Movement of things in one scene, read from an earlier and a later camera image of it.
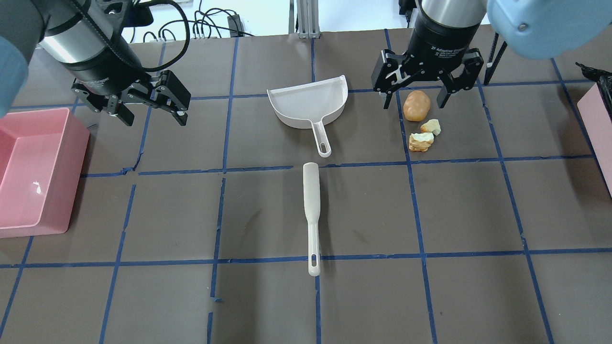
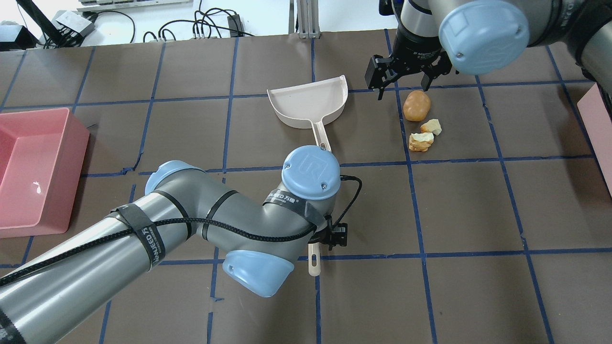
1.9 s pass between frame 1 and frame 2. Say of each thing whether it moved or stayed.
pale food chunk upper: stayed
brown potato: stayed
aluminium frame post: stayed
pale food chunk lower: stayed
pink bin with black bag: stayed
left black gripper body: moved
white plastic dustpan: stayed
